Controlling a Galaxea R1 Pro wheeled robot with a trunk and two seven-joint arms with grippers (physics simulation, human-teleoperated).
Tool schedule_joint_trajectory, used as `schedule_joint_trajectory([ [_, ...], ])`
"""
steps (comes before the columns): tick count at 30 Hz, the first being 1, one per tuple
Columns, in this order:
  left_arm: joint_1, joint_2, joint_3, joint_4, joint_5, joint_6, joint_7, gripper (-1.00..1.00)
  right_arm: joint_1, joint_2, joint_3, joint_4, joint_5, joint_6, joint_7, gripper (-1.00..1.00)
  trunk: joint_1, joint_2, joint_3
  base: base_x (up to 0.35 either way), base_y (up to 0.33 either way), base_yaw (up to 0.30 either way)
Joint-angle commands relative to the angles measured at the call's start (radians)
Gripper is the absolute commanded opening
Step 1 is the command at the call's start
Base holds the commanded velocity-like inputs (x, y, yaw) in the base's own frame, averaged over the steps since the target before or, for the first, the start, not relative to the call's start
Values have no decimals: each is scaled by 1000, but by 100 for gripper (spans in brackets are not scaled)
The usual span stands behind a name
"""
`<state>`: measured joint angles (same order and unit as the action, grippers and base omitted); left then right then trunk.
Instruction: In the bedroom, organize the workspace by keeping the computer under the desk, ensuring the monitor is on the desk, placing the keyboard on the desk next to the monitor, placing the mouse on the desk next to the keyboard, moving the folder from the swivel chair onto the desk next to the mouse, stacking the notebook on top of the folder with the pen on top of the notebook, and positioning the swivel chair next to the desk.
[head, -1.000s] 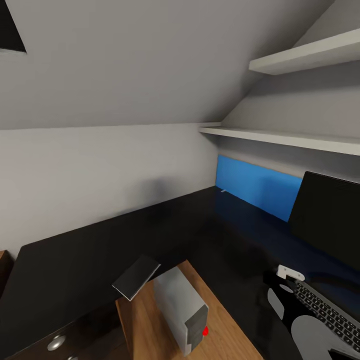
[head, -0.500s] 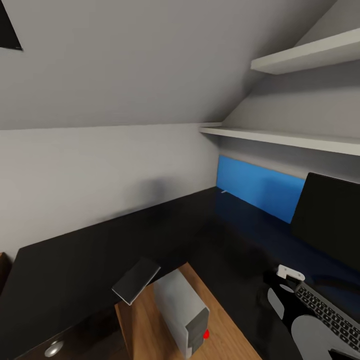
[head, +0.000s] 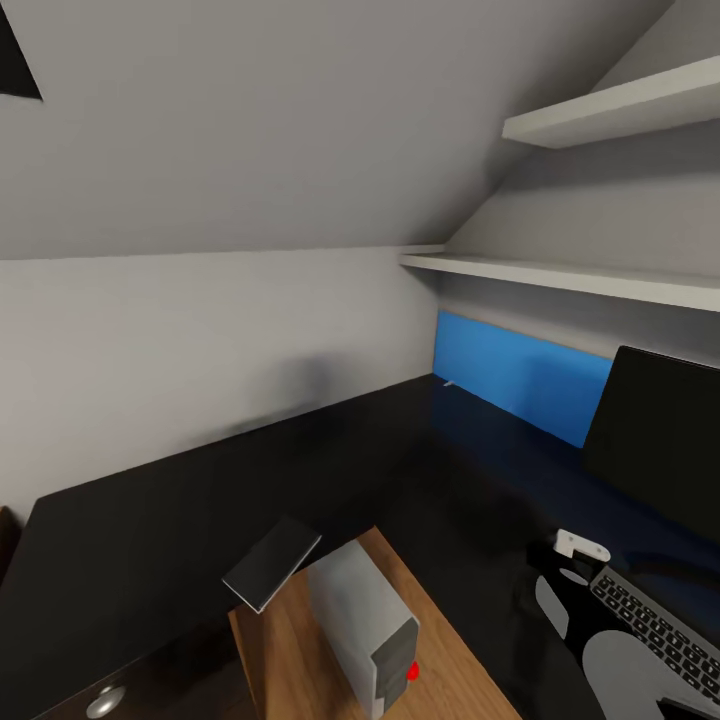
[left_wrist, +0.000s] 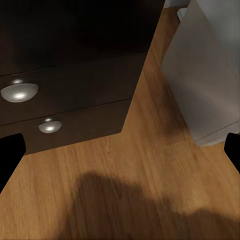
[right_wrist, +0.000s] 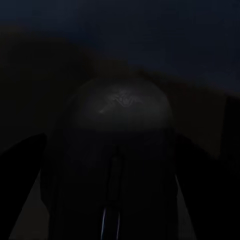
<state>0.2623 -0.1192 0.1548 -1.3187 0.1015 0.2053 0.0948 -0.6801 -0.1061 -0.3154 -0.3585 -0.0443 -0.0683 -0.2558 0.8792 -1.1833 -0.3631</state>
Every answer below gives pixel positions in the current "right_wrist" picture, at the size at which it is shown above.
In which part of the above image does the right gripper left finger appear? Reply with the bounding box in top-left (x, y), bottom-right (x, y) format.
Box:
top-left (0, 133), bottom-right (48, 240)

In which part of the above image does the mouse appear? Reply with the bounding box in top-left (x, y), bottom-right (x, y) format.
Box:
top-left (40, 73), bottom-right (179, 240)

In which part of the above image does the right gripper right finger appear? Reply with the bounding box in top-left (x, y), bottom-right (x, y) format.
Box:
top-left (175, 134), bottom-right (240, 240)

